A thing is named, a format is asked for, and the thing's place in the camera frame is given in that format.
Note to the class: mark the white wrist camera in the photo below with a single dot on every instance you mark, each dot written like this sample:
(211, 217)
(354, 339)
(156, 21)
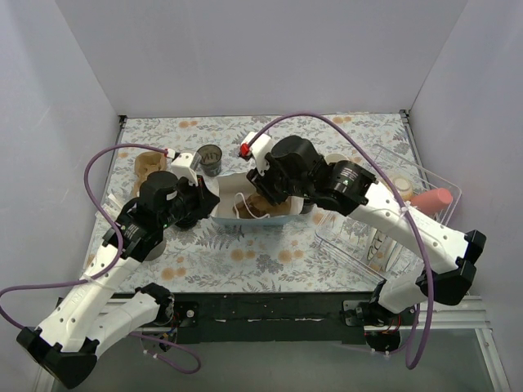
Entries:
(256, 149)
(184, 164)

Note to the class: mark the pink cylindrical bottle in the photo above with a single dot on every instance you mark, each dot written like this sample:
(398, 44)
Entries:
(432, 201)

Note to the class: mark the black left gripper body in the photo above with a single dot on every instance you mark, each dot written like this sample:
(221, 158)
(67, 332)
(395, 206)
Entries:
(206, 196)

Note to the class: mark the brown cardboard cup carrier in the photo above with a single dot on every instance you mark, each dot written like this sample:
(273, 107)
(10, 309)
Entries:
(256, 206)

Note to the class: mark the blue-grey ceramic mug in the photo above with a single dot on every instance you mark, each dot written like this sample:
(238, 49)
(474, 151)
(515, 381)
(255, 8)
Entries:
(335, 158)

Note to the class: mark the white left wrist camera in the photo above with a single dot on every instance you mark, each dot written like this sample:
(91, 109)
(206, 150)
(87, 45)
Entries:
(184, 164)

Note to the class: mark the clear plastic dish rack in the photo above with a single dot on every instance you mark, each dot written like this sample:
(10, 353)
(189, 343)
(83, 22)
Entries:
(342, 240)

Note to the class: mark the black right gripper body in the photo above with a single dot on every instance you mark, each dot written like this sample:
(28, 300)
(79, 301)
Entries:
(265, 185)

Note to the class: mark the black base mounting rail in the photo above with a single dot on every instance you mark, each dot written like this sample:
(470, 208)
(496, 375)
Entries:
(241, 317)

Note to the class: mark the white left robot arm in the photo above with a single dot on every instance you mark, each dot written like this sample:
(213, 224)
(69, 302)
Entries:
(110, 265)

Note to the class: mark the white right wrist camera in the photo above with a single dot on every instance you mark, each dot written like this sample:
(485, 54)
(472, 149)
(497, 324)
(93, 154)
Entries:
(256, 149)

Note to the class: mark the yellow patterned bowl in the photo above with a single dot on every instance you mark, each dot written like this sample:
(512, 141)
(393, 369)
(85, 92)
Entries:
(403, 187)

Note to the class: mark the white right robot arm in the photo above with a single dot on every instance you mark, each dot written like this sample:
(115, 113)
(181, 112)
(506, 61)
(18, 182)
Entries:
(352, 191)

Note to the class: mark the black plastic cup lid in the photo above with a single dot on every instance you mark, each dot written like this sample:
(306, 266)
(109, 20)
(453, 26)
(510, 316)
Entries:
(307, 206)

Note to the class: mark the light blue paper bag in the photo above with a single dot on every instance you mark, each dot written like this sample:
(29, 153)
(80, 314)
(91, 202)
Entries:
(228, 186)

